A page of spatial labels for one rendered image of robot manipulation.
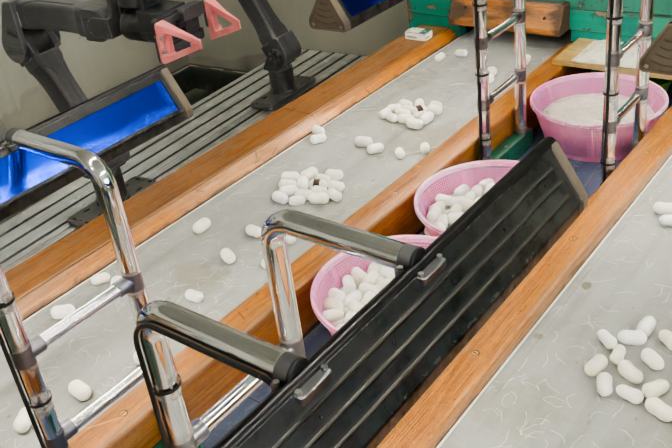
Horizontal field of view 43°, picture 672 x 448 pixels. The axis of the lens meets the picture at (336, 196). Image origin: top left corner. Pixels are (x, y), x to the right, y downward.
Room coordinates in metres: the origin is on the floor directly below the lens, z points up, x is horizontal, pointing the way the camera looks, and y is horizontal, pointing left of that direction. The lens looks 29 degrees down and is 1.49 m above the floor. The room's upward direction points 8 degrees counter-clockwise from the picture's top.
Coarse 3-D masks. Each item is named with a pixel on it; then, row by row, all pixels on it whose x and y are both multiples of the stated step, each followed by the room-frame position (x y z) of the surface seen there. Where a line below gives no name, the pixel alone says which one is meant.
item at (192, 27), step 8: (160, 16) 1.35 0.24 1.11; (168, 16) 1.36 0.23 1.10; (176, 16) 1.37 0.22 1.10; (152, 24) 1.34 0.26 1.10; (176, 24) 1.38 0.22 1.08; (184, 24) 1.37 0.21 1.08; (192, 24) 1.41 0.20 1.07; (144, 32) 1.39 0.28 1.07; (192, 32) 1.40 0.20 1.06; (200, 32) 1.41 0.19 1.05; (152, 40) 1.38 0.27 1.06
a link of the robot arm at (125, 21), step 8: (120, 8) 1.43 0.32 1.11; (128, 8) 1.44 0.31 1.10; (136, 8) 1.43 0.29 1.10; (120, 16) 1.43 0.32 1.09; (128, 16) 1.42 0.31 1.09; (136, 16) 1.41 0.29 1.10; (120, 24) 1.42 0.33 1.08; (128, 24) 1.41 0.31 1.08; (136, 24) 1.40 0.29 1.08; (128, 32) 1.41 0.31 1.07; (136, 32) 1.40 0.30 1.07; (136, 40) 1.42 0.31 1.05; (144, 40) 1.40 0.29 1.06
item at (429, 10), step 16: (416, 0) 2.17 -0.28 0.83; (432, 0) 2.14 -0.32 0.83; (448, 0) 2.11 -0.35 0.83; (416, 16) 2.18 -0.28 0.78; (432, 16) 2.15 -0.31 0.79; (576, 16) 1.88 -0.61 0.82; (592, 16) 1.86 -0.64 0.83; (624, 16) 1.81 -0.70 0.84; (656, 16) 1.77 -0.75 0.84; (464, 32) 2.11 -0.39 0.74; (512, 32) 2.07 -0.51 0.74; (576, 32) 1.88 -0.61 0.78; (592, 32) 1.86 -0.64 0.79; (624, 32) 1.81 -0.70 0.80; (656, 32) 1.76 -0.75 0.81; (560, 48) 1.91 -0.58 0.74
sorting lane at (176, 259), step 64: (448, 64) 1.91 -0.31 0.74; (512, 64) 1.85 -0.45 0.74; (384, 128) 1.60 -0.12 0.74; (448, 128) 1.55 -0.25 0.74; (256, 192) 1.39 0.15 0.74; (192, 256) 1.20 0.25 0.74; (256, 256) 1.17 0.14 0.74; (128, 320) 1.04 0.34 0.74; (0, 384) 0.93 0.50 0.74; (64, 384) 0.91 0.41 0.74
